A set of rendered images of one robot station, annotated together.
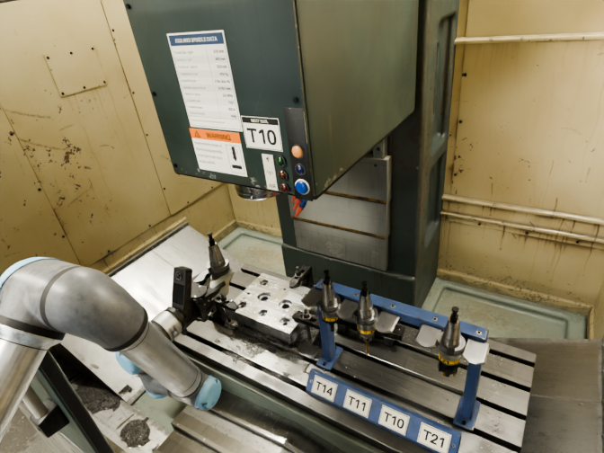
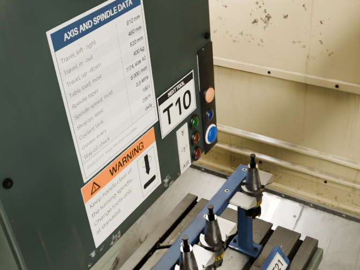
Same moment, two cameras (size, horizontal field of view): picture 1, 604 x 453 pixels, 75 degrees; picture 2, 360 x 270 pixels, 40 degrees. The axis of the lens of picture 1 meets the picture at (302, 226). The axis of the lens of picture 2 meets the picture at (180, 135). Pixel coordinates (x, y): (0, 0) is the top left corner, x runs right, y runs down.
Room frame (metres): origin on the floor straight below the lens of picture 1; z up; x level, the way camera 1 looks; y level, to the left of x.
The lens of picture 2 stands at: (0.81, 0.71, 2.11)
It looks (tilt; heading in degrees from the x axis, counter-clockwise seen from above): 34 degrees down; 271
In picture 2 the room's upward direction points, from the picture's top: 6 degrees counter-clockwise
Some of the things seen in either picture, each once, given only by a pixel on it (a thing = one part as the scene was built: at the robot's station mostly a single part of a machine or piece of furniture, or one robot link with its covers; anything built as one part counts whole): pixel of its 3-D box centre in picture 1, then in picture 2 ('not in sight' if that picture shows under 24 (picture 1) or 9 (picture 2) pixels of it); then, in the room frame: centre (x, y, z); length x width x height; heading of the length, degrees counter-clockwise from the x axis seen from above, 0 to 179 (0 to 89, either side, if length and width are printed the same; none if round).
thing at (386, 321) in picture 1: (385, 323); (223, 226); (0.74, -0.18, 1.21); 0.07 x 0.05 x 0.01; 144
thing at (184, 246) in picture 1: (175, 301); not in sight; (1.49, 0.65, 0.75); 0.89 x 0.67 x 0.26; 144
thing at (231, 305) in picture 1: (224, 306); not in sight; (1.15, 0.33, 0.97); 0.13 x 0.03 x 0.15; 54
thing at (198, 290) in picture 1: (190, 307); not in sight; (0.83, 0.33, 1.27); 0.12 x 0.08 x 0.09; 145
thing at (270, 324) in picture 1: (275, 305); not in sight; (1.14, 0.14, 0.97); 0.29 x 0.23 x 0.05; 54
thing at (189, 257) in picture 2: (328, 291); (187, 258); (0.84, -0.05, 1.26); 0.04 x 0.04 x 0.07
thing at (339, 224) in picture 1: (335, 208); not in sight; (1.47, -0.15, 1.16); 0.48 x 0.05 x 0.51; 54
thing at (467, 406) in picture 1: (472, 379); (245, 214); (0.66, -0.39, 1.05); 0.10 x 0.05 x 0.30; 144
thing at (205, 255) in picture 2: (347, 309); (201, 256); (0.80, -0.09, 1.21); 0.07 x 0.05 x 0.01; 144
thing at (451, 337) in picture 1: (452, 330); (253, 175); (0.64, -0.32, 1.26); 0.04 x 0.04 x 0.07
